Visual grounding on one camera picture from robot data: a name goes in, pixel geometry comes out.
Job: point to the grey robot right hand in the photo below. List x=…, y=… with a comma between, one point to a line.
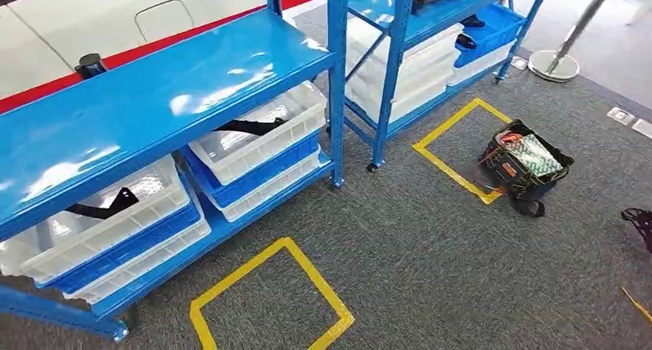
x=641, y=228

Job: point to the yellow floor tape strip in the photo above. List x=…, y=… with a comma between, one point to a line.
x=637, y=304

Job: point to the white floor socket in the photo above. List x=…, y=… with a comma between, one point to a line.
x=643, y=128
x=621, y=116
x=519, y=63

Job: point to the green white patterned package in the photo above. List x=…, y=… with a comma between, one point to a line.
x=535, y=156

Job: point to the black tool bag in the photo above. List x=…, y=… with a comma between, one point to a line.
x=501, y=172

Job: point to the silver stanchion with round base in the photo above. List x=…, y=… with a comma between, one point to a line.
x=552, y=67

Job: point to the blue plastic crate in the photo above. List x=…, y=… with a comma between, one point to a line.
x=254, y=177
x=494, y=34
x=127, y=256

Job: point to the small black plastic part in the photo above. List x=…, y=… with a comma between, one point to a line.
x=474, y=21
x=466, y=41

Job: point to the blue metal shelf rack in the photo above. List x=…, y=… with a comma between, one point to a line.
x=392, y=57
x=153, y=93

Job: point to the black curved plastic part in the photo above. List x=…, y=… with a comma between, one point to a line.
x=249, y=127
x=109, y=207

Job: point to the red barrier belt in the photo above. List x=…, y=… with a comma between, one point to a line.
x=153, y=44

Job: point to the white car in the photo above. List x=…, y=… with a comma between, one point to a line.
x=61, y=42

